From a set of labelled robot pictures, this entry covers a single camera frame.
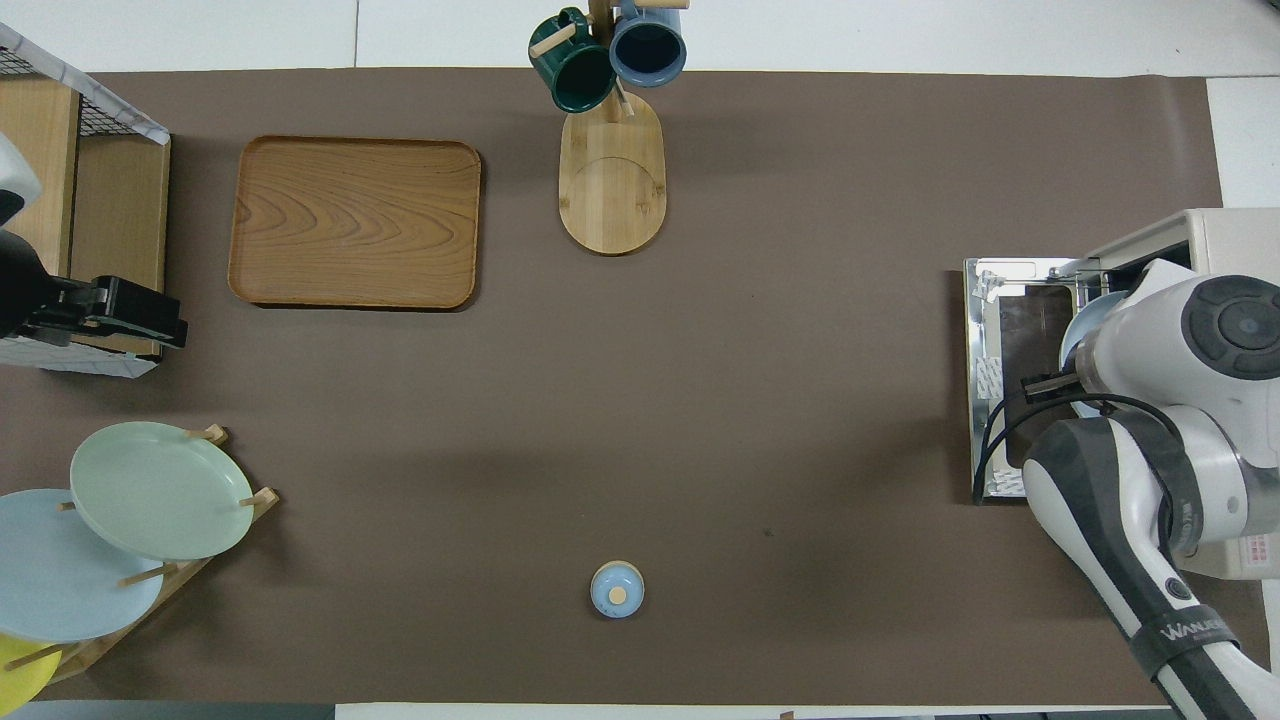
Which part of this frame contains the pale green racked plate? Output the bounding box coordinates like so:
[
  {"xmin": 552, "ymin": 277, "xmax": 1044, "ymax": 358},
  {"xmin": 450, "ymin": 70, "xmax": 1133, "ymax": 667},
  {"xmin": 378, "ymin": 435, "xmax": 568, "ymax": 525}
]
[{"xmin": 70, "ymin": 421, "xmax": 255, "ymax": 561}]

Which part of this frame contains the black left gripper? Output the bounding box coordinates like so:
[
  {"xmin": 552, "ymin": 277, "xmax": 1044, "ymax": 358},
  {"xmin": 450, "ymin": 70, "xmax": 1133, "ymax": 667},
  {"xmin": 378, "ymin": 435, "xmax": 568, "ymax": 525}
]
[{"xmin": 0, "ymin": 230, "xmax": 189, "ymax": 349}]

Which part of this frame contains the dark green ceramic mug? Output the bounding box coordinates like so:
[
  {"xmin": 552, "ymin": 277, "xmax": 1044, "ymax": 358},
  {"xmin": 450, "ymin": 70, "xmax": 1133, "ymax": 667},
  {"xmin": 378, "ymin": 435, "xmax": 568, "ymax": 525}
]
[{"xmin": 529, "ymin": 8, "xmax": 617, "ymax": 113}]

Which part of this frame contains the wooden mug tree stand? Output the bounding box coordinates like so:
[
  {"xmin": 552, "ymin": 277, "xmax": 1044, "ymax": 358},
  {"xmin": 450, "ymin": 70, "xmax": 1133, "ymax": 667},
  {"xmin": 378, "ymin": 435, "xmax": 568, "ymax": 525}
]
[{"xmin": 530, "ymin": 0, "xmax": 691, "ymax": 256}]

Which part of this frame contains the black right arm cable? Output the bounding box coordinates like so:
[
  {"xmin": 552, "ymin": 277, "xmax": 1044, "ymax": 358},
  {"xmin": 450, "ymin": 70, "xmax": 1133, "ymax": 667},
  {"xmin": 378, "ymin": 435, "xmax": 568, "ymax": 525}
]
[{"xmin": 985, "ymin": 372, "xmax": 1191, "ymax": 541}]

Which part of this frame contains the white patterned cloth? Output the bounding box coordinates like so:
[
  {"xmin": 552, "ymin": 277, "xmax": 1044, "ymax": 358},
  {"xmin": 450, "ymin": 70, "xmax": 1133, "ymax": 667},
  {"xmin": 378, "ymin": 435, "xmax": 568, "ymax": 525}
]
[
  {"xmin": 0, "ymin": 335, "xmax": 161, "ymax": 379},
  {"xmin": 0, "ymin": 22, "xmax": 169, "ymax": 146}
]

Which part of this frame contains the yellow racked plate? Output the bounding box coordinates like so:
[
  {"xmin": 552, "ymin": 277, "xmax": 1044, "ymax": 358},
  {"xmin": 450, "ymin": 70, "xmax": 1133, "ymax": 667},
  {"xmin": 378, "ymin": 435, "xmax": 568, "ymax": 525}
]
[{"xmin": 0, "ymin": 633, "xmax": 63, "ymax": 713}]

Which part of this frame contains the brown table mat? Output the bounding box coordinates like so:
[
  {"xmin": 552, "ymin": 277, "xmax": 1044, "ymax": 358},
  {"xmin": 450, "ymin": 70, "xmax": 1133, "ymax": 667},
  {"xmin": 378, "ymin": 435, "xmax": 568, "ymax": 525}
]
[{"xmin": 0, "ymin": 68, "xmax": 1226, "ymax": 706}]

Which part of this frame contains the light blue racked plate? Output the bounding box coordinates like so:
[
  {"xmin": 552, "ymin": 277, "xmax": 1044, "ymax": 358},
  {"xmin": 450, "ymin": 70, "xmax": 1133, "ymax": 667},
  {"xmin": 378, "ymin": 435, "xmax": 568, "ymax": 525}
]
[{"xmin": 0, "ymin": 488, "xmax": 166, "ymax": 643}]

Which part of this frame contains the wooden stepped shelf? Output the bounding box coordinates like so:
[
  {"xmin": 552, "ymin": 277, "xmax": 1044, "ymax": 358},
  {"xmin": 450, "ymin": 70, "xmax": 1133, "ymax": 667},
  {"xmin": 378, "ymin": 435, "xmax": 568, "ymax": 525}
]
[{"xmin": 0, "ymin": 78, "xmax": 171, "ymax": 357}]

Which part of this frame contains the blue ceramic mug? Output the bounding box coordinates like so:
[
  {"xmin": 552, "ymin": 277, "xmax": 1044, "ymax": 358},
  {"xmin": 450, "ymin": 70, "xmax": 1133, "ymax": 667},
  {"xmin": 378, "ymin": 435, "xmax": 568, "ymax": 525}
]
[{"xmin": 609, "ymin": 0, "xmax": 688, "ymax": 88}]

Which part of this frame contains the small blue lidded jar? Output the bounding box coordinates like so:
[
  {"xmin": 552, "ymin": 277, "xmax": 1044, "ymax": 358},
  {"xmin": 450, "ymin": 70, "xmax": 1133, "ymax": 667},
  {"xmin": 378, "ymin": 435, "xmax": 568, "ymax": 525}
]
[{"xmin": 590, "ymin": 561, "xmax": 645, "ymax": 619}]

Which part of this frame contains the black wire basket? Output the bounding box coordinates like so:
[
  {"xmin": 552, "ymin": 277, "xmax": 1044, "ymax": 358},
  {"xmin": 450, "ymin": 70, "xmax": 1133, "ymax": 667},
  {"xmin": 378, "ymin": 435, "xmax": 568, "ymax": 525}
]
[{"xmin": 0, "ymin": 45, "xmax": 166, "ymax": 141}]

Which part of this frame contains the wooden plate rack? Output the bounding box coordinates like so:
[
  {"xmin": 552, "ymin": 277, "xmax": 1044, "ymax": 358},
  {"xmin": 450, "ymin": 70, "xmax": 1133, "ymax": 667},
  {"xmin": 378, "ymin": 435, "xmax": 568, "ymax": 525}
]
[{"xmin": 0, "ymin": 425, "xmax": 281, "ymax": 685}]

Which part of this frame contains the cream toaster oven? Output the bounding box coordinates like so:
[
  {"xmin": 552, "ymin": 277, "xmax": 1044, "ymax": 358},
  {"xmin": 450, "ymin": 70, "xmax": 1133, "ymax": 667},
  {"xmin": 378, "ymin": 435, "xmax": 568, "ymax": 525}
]
[{"xmin": 964, "ymin": 208, "xmax": 1280, "ymax": 581}]

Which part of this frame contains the wooden serving tray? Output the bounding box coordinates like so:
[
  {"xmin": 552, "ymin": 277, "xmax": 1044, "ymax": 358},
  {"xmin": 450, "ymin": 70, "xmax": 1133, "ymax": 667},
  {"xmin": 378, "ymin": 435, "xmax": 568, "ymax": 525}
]
[{"xmin": 228, "ymin": 136, "xmax": 482, "ymax": 310}]

